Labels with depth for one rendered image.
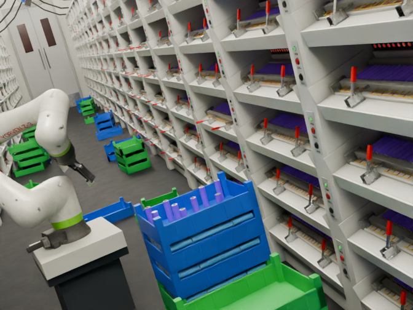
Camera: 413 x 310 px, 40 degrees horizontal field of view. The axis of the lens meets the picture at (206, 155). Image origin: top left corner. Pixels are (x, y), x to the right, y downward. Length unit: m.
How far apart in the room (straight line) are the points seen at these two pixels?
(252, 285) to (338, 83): 0.57
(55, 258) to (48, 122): 0.49
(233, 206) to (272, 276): 0.22
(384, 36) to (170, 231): 0.73
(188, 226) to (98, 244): 0.70
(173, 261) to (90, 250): 0.68
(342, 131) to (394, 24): 0.49
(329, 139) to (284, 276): 0.38
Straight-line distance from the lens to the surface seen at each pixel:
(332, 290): 2.01
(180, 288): 1.57
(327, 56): 1.52
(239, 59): 2.16
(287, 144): 1.91
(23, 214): 2.11
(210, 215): 1.54
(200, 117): 2.85
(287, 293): 1.46
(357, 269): 1.68
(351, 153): 1.55
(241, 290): 1.48
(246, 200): 1.58
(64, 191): 2.22
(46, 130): 2.04
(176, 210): 1.60
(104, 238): 2.17
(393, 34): 1.15
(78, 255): 2.16
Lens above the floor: 1.02
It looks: 13 degrees down
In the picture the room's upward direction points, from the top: 15 degrees counter-clockwise
